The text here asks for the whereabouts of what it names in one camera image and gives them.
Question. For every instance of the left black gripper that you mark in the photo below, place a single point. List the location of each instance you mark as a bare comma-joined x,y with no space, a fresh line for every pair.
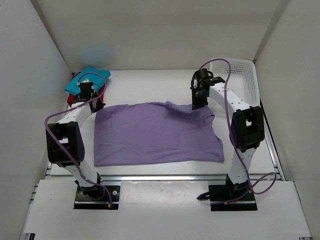
96,105

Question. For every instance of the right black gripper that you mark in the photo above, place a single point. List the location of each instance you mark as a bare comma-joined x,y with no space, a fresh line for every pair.
198,100

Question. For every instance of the red t-shirt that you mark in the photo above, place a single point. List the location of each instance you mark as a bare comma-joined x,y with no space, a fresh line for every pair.
72,98

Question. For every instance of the teal t-shirt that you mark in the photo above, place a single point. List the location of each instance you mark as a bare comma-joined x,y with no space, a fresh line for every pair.
96,76

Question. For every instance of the lavender t-shirt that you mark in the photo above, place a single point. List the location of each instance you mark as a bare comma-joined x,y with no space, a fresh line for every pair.
155,133

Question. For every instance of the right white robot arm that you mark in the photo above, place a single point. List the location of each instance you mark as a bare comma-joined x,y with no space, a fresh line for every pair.
246,131

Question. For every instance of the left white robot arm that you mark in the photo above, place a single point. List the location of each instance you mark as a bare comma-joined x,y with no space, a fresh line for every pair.
65,146

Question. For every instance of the white plastic basket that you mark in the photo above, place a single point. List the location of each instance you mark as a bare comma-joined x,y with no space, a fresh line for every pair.
243,81

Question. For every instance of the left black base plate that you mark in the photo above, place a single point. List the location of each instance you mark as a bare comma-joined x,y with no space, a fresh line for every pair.
110,197

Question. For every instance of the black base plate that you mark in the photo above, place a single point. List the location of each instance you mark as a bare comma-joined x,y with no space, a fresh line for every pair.
110,197
223,201

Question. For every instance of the aluminium front rail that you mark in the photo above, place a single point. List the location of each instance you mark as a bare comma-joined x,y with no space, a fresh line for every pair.
198,177

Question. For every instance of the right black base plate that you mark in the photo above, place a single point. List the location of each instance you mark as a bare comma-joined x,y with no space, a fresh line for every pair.
223,201

